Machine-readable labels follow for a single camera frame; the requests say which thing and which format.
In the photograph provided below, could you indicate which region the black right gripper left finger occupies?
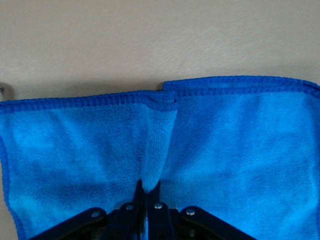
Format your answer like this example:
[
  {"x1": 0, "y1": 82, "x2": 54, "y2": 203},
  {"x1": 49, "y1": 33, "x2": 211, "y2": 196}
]
[{"x1": 29, "y1": 179, "x2": 146, "y2": 240}]

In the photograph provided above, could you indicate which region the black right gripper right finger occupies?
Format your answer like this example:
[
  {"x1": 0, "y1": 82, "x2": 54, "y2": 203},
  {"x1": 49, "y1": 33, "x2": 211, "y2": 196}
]
[{"x1": 146, "y1": 181, "x2": 256, "y2": 240}]

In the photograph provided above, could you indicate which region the blue microfibre towel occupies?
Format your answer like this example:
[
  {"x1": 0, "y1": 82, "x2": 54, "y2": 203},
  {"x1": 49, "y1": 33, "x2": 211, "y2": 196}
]
[{"x1": 0, "y1": 74, "x2": 320, "y2": 240}]

